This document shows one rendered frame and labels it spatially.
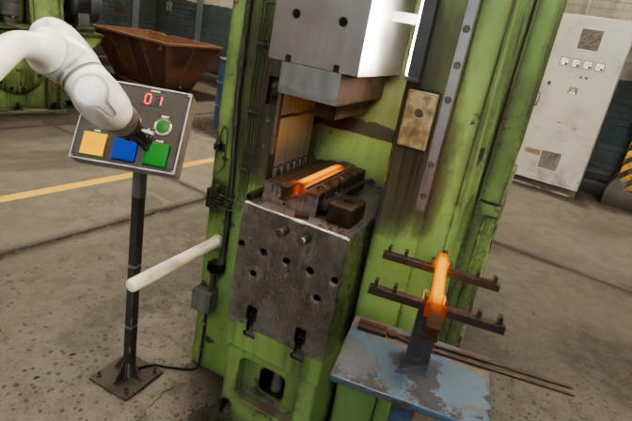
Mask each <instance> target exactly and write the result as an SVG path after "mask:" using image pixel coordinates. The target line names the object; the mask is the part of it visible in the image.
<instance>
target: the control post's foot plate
mask: <svg viewBox="0 0 632 421"><path fill-rule="evenodd" d="M145 365H149V363H148V362H146V361H144V360H142V359H140V358H139V357H137V356H136V359H135V361H134V360H132V361H131V363H130V377H129V378H127V377H126V368H127V362H126V361H125V360H124V361H123V355H122V356H120V357H119V358H118V359H117V360H115V361H114V362H112V363H111V364H109V365H108V366H105V367H103V368H102V369H101V370H98V372H96V373H95V374H92V375H91V376H90V377H89V380H90V381H92V382H94V384H96V385H98V386H100V387H101V388H103V389H104V390H105V391H106V392H108V393H110V394H113V395H115V396H116V397H118V398H120V399H122V400H124V401H127V400H129V399H130V398H132V397H134V396H135V395H136V394H138V393H139V392H141V391H143V390H145V389H146V388H147V387H148V386H149V385H150V384H151V383H152V382H154V381H156V380H157V379H158V378H159V377H160V376H161V375H163V374H164V373H165V372H164V371H163V370H161V369H159V368H157V367H156V366H148V367H143V368H139V369H137V367H138V366H145Z"/></svg>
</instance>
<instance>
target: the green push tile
mask: <svg viewBox="0 0 632 421"><path fill-rule="evenodd" d="M169 151H170V145H164V144H159V143H153V142H152V145H151V146H150V151H145V152H144V156H143V160H142V164H146V165H151V166H157V167H163V168H166V163H167V158H168V154H169Z"/></svg>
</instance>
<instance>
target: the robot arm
mask: <svg viewBox="0 0 632 421"><path fill-rule="evenodd" d="M23 58H25V59H26V61H27V63H28V64H29V66H30V67H31V68H32V69H33V70H35V71H37V72H39V73H41V74H42V75H44V76H45V77H47V78H48V79H50V80H51V81H53V82H54V83H59V84H60V85H61V86H62V87H63V88H64V90H65V91H66V92H67V94H68V95H69V97H70V98H71V101H72V104H73V106H74V107H75V108H76V109H77V111H78V112H79V113H80V114H81V115H82V116H83V117H84V118H85V119H86V120H88V121H89V122H90V123H92V124H93V125H95V126H97V127H99V128H101V129H104V130H105V131H107V132H108V133H109V134H111V135H115V136H117V137H119V138H122V139H124V140H126V141H127V142H130V141H132V142H133V143H135V144H138V145H139V146H140V147H141V148H142V149H143V150H145V151H150V146H151V145H152V141H153V136H154V133H155V130H154V129H147V130H146V128H145V127H144V126H142V125H141V122H140V119H139V117H138V113H137V112H136V110H135V109H134V108H133V106H132V105H131V102H130V100H129V98H128V96H127V95H126V93H125V92H124V91H123V89H122V87H121V86H120V84H119V83H118V82H117V81H116V80H115V79H114V78H113V77H112V76H111V75H110V73H109V72H108V71H107V70H106V69H105V68H104V66H103V65H102V63H101V62H100V60H99V58H98V57H97V56H96V54H95V53H94V51H93V50H92V49H91V47H90V46H89V45H88V44H87V42H86V41H85V40H84V39H83V38H82V36H81V35H80V34H79V33H78V32H77V31H76V30H75V29H74V28H73V27H71V26H70V25H69V24H67V23H65V22H63V21H61V20H59V19H57V18H54V17H45V18H41V19H38V20H36V21H35V22H34V23H32V25H31V26H30V28H29V31H23V30H14V31H8V32H6V33H4V34H1V35H0V81H1V80H2V79H3V78H4V77H5V76H6V75H7V74H8V73H9V72H10V71H11V70H12V69H13V68H14V67H15V66H16V65H17V64H18V63H19V62H20V61H21V60H22V59H23Z"/></svg>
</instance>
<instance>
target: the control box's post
mask: <svg viewBox="0 0 632 421"><path fill-rule="evenodd" d="M147 177H148V175H147V174H141V173H135V172H133V182H132V207H131V224H130V241H129V258H128V264H130V265H132V266H137V265H139V264H141V258H142V243H143V228H144V214H145V199H146V192H147ZM140 273H141V266H140V267H138V268H136V269H132V268H131V269H130V268H128V276H127V280H128V279H130V278H132V277H134V276H136V275H138V274H140ZM138 302H139V290H137V291H135V292H130V291H129V290H128V289H127V293H126V310H125V325H126V326H129V327H133V326H135V325H136V324H137V316H138ZM136 331H137V326H136V327H135V328H133V329H132V330H127V329H126V328H125V327H124V344H123V361H124V360H125V361H126V362H127V368H126V377H127V378H129V377H130V363H131V361H132V360H134V359H135V345H136Z"/></svg>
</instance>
